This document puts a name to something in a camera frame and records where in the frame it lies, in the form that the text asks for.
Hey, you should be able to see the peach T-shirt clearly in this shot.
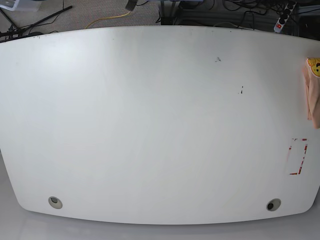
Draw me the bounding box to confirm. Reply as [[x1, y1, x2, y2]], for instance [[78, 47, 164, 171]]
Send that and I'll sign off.
[[302, 57, 320, 129]]

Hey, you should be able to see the red tape rectangle marking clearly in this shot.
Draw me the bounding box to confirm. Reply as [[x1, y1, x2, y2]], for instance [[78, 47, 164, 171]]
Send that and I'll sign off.
[[285, 138, 308, 176]]

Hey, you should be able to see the white power strip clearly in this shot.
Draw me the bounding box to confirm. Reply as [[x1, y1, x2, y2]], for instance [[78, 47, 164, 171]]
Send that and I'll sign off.
[[273, 0, 297, 33]]

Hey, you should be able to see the black tripod stand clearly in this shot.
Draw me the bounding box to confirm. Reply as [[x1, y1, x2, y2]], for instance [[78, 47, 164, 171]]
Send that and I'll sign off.
[[0, 5, 73, 42]]

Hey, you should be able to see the clear plastic storage box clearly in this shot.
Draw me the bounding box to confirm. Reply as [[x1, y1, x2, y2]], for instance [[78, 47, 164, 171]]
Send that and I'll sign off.
[[0, 0, 19, 12]]

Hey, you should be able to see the yellow cable on floor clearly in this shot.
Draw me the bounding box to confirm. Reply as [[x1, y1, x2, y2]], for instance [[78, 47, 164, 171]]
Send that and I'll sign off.
[[86, 8, 131, 30]]

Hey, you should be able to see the left table cable grommet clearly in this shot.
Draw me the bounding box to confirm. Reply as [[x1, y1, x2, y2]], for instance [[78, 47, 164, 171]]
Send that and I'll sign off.
[[48, 196, 63, 209]]

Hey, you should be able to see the table cable grommet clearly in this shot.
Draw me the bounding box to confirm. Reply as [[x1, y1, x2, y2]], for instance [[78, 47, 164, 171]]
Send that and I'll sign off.
[[266, 198, 282, 212], [48, 196, 63, 209]]

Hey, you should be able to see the right table cable grommet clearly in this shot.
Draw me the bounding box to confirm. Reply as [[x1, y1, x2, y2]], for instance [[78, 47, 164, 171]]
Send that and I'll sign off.
[[266, 198, 282, 212]]

